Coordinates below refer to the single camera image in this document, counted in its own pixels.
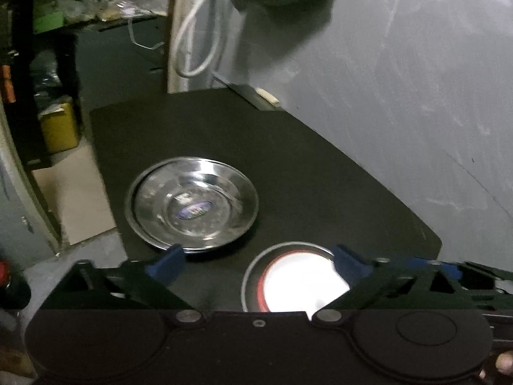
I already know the black plastic bag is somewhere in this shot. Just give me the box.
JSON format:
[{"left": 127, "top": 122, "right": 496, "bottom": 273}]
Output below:
[{"left": 31, "top": 54, "right": 65, "bottom": 98}]

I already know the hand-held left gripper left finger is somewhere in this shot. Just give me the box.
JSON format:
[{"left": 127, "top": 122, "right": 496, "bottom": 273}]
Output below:
[{"left": 50, "top": 244, "right": 205, "bottom": 327}]

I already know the plain steel plate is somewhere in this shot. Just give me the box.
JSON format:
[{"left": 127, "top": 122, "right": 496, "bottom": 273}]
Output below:
[{"left": 124, "top": 158, "right": 257, "bottom": 254}]

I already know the yellow bucket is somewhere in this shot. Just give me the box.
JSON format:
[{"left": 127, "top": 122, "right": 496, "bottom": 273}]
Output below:
[{"left": 38, "top": 102, "right": 80, "bottom": 154}]

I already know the person's right hand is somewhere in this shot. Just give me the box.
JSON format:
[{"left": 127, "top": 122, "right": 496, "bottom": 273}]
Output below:
[{"left": 478, "top": 349, "right": 513, "bottom": 381}]

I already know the green box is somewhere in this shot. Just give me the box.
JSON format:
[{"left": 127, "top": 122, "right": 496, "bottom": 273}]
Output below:
[{"left": 32, "top": 11, "right": 66, "bottom": 35}]

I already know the steel plate with blue sticker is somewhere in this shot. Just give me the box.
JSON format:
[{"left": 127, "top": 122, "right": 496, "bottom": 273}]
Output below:
[{"left": 131, "top": 159, "right": 259, "bottom": 252}]

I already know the steel bowl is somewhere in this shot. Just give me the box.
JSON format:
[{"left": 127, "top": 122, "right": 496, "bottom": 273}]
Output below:
[{"left": 240, "top": 241, "right": 338, "bottom": 313}]

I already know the cleaver with pale handle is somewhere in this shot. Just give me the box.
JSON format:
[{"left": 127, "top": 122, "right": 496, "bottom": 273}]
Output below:
[{"left": 214, "top": 74, "right": 282, "bottom": 111}]

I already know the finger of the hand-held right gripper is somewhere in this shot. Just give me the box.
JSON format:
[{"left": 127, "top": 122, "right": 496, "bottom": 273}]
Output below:
[
  {"left": 439, "top": 260, "right": 513, "bottom": 282},
  {"left": 461, "top": 285, "right": 513, "bottom": 306}
]

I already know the dark cabinet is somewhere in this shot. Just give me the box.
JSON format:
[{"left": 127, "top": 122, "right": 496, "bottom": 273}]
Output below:
[{"left": 75, "top": 16, "right": 172, "bottom": 150}]

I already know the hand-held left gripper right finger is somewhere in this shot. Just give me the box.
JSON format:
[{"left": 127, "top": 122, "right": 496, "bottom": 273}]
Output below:
[{"left": 312, "top": 244, "right": 482, "bottom": 326}]

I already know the orange cloth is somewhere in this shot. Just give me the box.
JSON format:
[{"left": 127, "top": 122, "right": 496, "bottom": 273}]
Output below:
[{"left": 0, "top": 63, "right": 17, "bottom": 104}]

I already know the white flexible hose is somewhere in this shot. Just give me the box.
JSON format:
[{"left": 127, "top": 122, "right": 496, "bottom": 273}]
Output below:
[{"left": 174, "top": 0, "right": 223, "bottom": 78}]

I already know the white ceramic bowl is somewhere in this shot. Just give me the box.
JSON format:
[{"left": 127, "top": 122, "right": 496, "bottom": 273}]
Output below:
[{"left": 258, "top": 250, "right": 352, "bottom": 314}]

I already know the flat cardboard sheet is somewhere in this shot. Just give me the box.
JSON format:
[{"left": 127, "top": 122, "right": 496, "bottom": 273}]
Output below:
[{"left": 31, "top": 143, "right": 118, "bottom": 246}]

